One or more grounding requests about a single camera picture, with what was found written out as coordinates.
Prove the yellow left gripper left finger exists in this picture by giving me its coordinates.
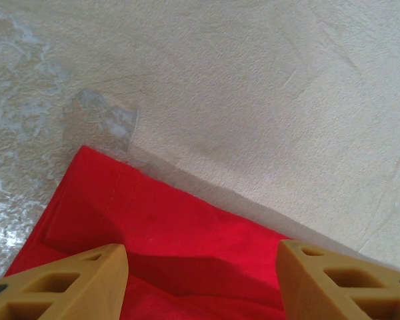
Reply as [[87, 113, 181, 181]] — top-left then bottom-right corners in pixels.
[[0, 243, 130, 320]]

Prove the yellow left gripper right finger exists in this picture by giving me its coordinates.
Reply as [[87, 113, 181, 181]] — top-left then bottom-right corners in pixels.
[[275, 239, 400, 320]]

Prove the red t-shirt with bear print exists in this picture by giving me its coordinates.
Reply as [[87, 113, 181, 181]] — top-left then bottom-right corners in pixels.
[[5, 145, 291, 320]]

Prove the clear adhesive tape piece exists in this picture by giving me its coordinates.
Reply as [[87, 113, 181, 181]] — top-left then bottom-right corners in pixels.
[[62, 88, 140, 161]]

